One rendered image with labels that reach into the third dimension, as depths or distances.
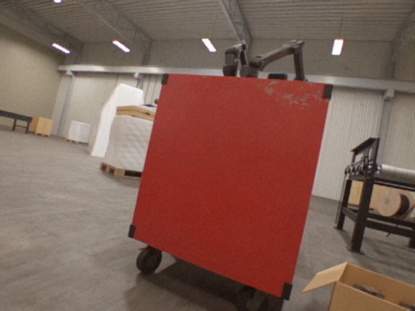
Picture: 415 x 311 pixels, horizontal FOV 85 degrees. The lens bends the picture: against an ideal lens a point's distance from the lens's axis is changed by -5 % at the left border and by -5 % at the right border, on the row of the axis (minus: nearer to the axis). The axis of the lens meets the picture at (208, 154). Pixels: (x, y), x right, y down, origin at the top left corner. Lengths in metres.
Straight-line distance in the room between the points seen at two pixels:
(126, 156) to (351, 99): 12.06
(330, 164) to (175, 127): 12.63
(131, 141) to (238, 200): 3.57
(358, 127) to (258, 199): 13.09
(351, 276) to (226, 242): 0.67
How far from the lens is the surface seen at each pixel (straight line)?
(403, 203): 9.98
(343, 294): 1.09
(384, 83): 14.10
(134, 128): 4.37
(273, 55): 1.55
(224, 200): 0.96
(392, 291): 1.40
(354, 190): 10.79
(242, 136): 0.95
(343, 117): 13.93
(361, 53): 15.26
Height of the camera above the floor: 0.58
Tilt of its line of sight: 2 degrees up
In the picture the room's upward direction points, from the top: 12 degrees clockwise
